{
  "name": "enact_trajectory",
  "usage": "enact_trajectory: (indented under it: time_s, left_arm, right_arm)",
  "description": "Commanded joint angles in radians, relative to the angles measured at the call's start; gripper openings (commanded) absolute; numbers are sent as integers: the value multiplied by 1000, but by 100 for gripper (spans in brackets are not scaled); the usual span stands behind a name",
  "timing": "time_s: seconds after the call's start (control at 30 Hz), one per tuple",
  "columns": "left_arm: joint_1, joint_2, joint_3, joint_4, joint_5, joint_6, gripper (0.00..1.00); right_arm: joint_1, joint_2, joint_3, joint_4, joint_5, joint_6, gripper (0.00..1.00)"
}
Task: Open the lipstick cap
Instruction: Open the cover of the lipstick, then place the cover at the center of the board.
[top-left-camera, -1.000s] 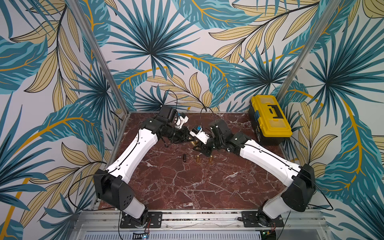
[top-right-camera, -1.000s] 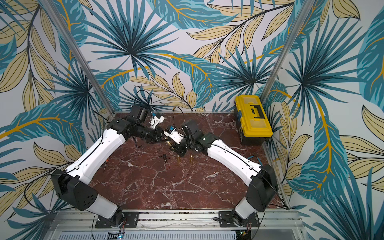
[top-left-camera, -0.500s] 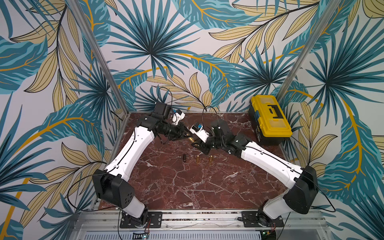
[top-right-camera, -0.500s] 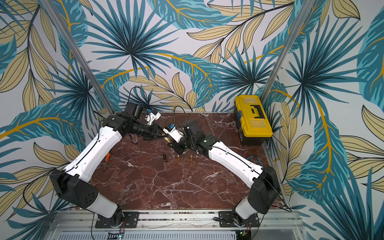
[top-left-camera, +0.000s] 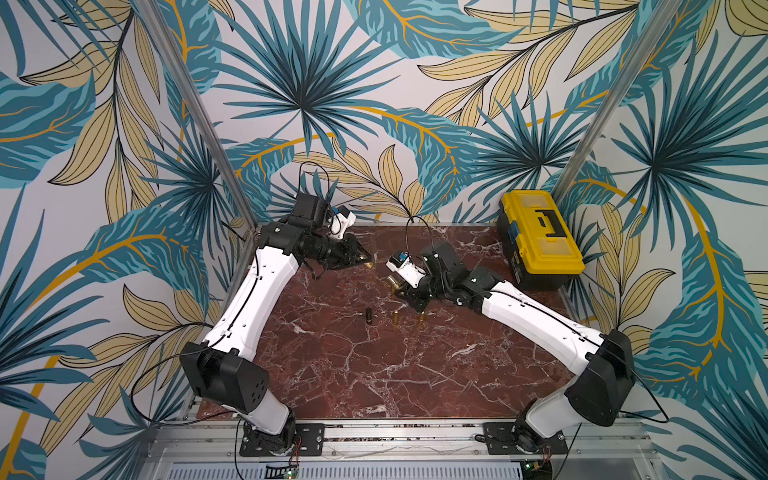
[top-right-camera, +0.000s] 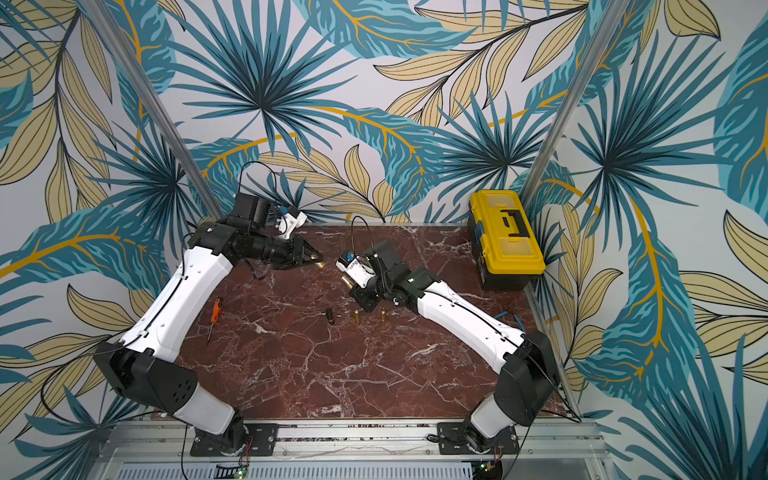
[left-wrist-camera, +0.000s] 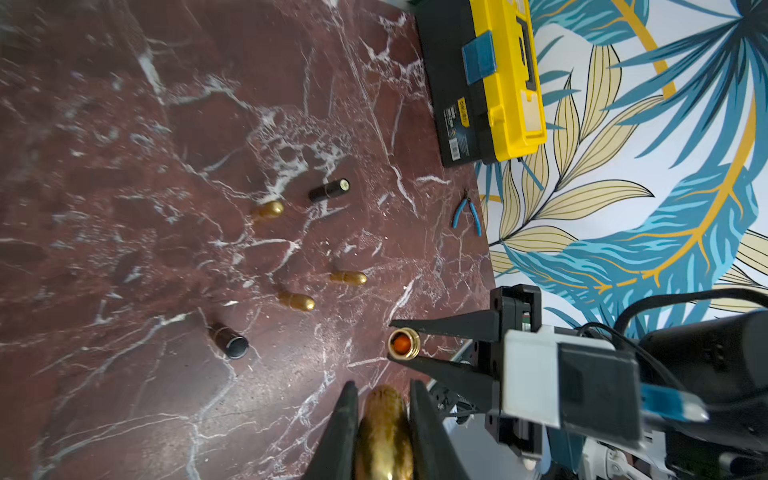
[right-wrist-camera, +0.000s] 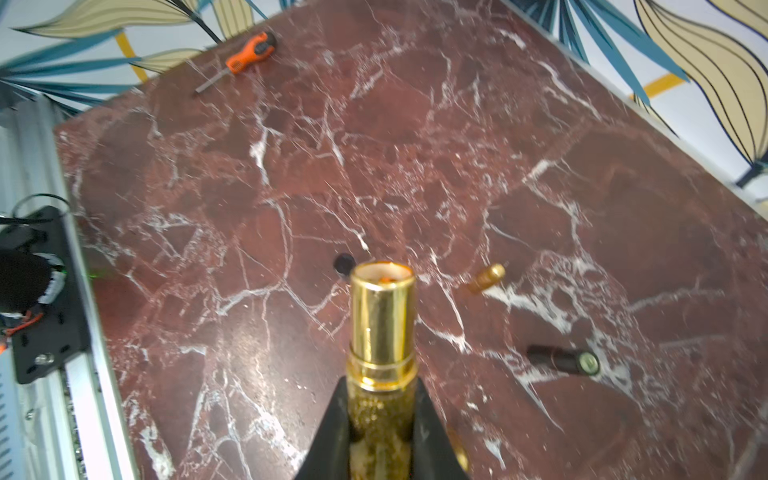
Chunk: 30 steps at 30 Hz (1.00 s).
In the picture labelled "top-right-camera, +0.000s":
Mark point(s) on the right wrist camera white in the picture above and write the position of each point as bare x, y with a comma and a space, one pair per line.
356, 270

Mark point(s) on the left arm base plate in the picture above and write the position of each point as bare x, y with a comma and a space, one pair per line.
252, 439

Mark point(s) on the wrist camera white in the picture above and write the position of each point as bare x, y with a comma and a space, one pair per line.
288, 220
356, 270

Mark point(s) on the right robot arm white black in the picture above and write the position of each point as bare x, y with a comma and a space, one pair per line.
524, 361

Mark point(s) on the aluminium corner post left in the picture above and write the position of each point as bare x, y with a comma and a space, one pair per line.
108, 28

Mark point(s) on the yellow black toolbox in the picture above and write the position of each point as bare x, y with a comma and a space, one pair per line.
507, 255

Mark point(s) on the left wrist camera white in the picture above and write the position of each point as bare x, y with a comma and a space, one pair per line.
288, 220

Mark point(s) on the aluminium corner post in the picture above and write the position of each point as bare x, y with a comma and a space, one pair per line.
108, 28
598, 43

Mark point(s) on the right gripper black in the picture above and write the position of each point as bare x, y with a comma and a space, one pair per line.
365, 288

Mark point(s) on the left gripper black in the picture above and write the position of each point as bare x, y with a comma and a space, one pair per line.
297, 254

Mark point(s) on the orange handled screwdriver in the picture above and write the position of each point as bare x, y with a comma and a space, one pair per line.
216, 311

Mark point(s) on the aluminium corner post right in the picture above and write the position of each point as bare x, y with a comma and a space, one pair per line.
598, 43

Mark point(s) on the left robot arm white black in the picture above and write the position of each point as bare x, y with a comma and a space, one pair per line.
141, 367

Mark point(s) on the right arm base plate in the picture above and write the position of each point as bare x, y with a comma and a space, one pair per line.
461, 438

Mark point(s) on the aluminium frame rail front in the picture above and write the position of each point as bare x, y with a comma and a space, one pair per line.
407, 448

